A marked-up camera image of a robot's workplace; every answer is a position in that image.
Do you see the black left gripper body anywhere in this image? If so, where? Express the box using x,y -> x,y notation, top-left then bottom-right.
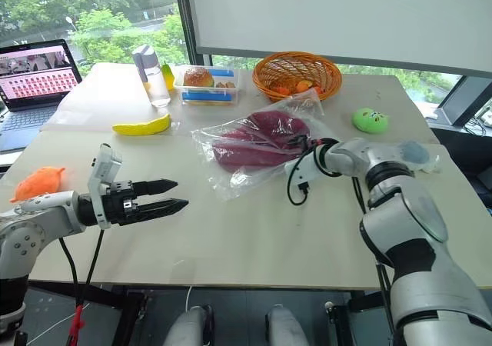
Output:
102,179 -> 140,227

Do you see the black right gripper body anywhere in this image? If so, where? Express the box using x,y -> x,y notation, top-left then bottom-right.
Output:
302,138 -> 328,158

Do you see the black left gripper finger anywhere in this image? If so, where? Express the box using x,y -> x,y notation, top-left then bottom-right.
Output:
135,198 -> 190,221
132,178 -> 179,197

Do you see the maroon cap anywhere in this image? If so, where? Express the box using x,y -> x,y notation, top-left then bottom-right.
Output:
211,111 -> 311,173

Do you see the clear plastic bag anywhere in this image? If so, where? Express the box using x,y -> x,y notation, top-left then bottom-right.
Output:
191,91 -> 335,201

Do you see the yellow toy banana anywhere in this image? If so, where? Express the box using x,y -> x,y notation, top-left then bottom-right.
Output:
111,113 -> 172,136

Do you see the green round plush toy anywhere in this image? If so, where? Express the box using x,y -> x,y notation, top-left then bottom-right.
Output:
352,108 -> 390,135

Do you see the orange woven basket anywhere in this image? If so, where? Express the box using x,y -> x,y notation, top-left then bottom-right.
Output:
252,52 -> 343,103

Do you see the orange plush toy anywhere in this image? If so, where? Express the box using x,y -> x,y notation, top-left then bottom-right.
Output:
9,166 -> 66,204

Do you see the clear plastic food box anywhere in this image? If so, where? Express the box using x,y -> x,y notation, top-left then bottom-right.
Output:
173,65 -> 240,107

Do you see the blue white plush toy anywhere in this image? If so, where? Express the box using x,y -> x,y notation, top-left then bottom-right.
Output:
399,140 -> 443,174

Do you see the clear water bottle grey lid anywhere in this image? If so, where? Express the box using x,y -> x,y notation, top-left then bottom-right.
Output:
132,44 -> 172,108

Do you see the yellow toy pear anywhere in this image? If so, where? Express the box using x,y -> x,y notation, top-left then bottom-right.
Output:
161,60 -> 176,91

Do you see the toy hamburger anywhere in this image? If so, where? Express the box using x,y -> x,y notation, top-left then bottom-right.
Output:
183,68 -> 215,88

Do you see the grey robot leg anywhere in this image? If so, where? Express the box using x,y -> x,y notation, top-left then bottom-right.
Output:
163,305 -> 214,346
265,304 -> 308,346

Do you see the white board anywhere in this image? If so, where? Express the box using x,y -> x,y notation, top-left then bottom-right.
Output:
185,0 -> 492,80

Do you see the open laptop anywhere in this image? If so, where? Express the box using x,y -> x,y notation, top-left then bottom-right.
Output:
0,38 -> 84,155

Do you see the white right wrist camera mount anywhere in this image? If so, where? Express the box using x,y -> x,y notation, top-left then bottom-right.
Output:
284,155 -> 322,193

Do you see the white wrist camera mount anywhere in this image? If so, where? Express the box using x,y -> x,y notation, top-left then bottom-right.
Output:
87,143 -> 124,231
284,155 -> 322,193

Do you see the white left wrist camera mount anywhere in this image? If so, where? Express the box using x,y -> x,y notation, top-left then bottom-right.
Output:
87,143 -> 124,231

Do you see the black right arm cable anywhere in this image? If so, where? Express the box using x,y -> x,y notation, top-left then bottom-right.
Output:
286,141 -> 336,207

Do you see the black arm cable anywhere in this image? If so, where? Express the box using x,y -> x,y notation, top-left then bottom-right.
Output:
58,228 -> 105,326
286,141 -> 336,207

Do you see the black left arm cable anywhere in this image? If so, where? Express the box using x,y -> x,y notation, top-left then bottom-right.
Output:
58,228 -> 105,326

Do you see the black table frame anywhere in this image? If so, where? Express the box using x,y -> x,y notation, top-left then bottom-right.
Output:
26,282 -> 155,346

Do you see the red cable tie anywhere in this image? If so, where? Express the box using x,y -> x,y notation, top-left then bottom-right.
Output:
72,305 -> 85,335

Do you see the dark window frame post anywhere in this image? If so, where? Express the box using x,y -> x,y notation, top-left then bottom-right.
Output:
172,0 -> 193,66

